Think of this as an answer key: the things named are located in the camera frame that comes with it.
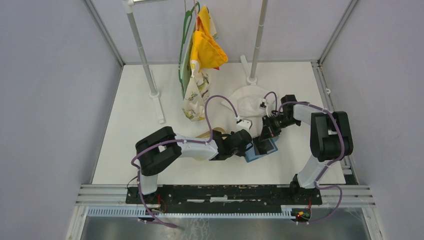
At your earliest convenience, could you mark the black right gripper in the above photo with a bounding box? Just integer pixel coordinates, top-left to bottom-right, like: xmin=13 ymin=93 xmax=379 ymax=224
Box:
xmin=259 ymin=114 xmax=300 ymax=142

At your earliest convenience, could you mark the blue leather card holder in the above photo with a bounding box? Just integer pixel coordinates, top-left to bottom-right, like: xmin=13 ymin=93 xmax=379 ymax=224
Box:
xmin=244 ymin=136 xmax=279 ymax=163

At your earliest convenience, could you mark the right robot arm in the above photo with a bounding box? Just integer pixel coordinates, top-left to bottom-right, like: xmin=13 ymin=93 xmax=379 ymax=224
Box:
xmin=252 ymin=94 xmax=354 ymax=204

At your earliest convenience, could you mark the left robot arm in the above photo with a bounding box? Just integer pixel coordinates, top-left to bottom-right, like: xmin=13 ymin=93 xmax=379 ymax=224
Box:
xmin=131 ymin=126 xmax=253 ymax=204

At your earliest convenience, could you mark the beige oval tray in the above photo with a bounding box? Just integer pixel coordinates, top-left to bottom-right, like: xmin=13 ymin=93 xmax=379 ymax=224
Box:
xmin=194 ymin=127 xmax=227 ymax=161

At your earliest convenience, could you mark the white crumpled cloth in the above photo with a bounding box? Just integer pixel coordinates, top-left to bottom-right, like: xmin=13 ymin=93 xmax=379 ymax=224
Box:
xmin=227 ymin=85 xmax=278 ymax=117

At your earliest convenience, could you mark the right rack pole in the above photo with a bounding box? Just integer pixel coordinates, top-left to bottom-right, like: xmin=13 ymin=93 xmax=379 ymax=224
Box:
xmin=240 ymin=0 xmax=269 ymax=86

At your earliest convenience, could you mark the rack pole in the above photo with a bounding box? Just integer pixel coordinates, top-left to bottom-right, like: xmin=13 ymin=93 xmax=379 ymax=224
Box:
xmin=121 ymin=0 xmax=166 ymax=124
xmin=240 ymin=0 xmax=269 ymax=86

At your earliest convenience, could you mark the dinosaur print hanging cloth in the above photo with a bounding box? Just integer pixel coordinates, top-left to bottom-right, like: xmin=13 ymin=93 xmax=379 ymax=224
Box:
xmin=180 ymin=4 xmax=220 ymax=123

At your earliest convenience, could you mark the green clothes hanger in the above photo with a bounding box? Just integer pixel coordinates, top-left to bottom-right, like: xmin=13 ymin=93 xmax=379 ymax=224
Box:
xmin=178 ymin=1 xmax=201 ymax=90

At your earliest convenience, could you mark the yellow hanging cloth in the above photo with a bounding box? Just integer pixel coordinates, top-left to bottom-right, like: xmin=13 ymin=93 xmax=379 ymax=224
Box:
xmin=189 ymin=6 xmax=228 ymax=72

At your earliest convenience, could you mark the left rack pole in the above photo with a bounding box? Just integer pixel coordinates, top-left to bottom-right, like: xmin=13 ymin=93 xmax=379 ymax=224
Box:
xmin=121 ymin=0 xmax=166 ymax=124

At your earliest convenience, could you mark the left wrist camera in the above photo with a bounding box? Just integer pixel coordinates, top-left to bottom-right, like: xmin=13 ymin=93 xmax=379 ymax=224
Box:
xmin=236 ymin=116 xmax=253 ymax=132

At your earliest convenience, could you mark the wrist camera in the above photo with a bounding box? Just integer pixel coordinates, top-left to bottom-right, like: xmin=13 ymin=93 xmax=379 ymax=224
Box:
xmin=236 ymin=116 xmax=253 ymax=132
xmin=259 ymin=97 xmax=269 ymax=111

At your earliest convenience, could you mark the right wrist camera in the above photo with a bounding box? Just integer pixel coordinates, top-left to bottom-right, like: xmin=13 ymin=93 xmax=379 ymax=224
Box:
xmin=259 ymin=97 xmax=269 ymax=111

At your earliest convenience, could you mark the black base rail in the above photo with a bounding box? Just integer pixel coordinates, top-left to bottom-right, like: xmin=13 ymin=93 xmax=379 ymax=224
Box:
xmin=125 ymin=185 xmax=323 ymax=214

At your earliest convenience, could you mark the white slotted cable duct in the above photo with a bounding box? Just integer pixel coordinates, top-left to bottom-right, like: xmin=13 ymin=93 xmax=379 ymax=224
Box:
xmin=86 ymin=206 xmax=312 ymax=220

